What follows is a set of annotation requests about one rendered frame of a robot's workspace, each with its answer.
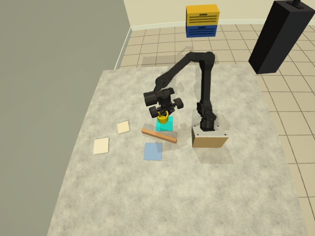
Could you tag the orange wooden bar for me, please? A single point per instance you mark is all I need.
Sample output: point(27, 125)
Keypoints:
point(160, 136)

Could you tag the yellow cup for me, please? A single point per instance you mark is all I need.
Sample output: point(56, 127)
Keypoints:
point(162, 119)

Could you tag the cream flat square pad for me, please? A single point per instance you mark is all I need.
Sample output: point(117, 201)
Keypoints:
point(101, 146)

